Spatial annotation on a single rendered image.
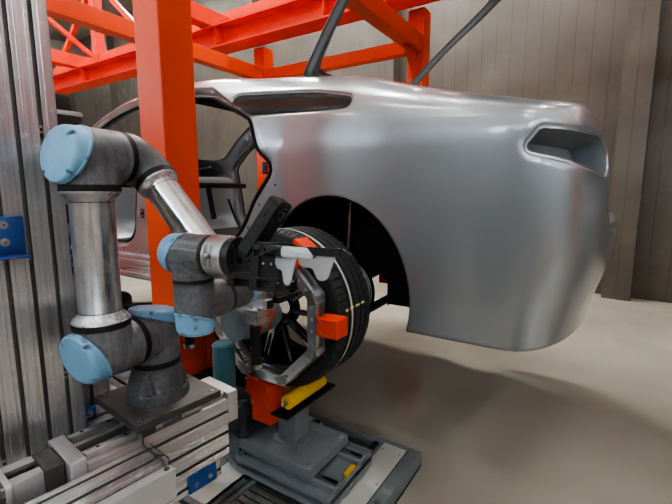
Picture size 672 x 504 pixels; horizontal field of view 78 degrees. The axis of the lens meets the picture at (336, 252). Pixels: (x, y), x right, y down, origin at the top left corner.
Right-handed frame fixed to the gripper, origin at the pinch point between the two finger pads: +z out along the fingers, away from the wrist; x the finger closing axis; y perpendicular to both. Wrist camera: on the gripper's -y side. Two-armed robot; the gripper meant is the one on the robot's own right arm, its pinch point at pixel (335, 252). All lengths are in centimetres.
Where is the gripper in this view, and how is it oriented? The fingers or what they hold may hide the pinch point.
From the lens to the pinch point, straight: 65.6
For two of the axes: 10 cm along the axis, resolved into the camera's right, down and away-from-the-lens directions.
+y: -0.6, 10.0, 0.2
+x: -4.1, 0.0, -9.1
